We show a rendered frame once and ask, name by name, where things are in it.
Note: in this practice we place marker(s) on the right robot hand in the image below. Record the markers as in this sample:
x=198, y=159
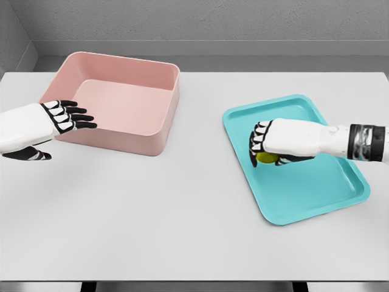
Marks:
x=282, y=137

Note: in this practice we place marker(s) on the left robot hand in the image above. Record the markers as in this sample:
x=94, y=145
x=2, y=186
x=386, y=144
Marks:
x=33, y=123

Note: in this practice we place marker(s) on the yellow-green tennis ball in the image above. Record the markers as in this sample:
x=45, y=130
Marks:
x=266, y=157

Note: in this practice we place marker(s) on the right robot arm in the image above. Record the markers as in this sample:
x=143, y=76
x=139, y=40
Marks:
x=355, y=141

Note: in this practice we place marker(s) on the blue plastic tray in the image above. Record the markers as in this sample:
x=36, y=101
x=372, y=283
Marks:
x=304, y=182

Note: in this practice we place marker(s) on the pink plastic basket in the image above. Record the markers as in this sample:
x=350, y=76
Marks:
x=121, y=100

